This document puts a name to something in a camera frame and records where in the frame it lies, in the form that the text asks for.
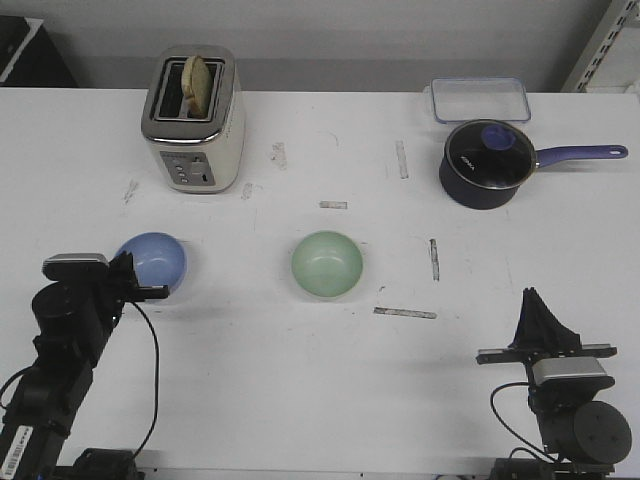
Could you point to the blue bowl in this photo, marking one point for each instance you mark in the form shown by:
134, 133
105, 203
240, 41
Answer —
160, 264

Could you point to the white slotted shelf upright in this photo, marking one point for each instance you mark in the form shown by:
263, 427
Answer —
618, 15

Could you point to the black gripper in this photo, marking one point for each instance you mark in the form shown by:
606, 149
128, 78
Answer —
538, 325
122, 286

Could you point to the black box at back left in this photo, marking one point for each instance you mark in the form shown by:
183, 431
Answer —
29, 58

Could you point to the cream two-slot toaster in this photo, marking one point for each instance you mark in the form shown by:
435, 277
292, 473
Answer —
199, 156

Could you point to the green bowl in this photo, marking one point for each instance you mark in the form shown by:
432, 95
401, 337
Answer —
327, 264

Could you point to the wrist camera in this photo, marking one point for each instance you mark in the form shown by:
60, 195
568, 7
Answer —
75, 267
585, 374

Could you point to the toast slice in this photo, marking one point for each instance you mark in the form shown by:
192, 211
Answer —
196, 85

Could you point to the glass pot lid blue knob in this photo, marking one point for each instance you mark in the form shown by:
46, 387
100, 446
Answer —
490, 154

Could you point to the dark blue saucepan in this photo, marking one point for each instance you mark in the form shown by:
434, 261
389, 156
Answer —
485, 199

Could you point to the clear plastic food container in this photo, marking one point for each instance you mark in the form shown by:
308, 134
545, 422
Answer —
454, 100

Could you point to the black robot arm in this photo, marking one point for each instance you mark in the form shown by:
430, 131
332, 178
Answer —
76, 313
582, 437

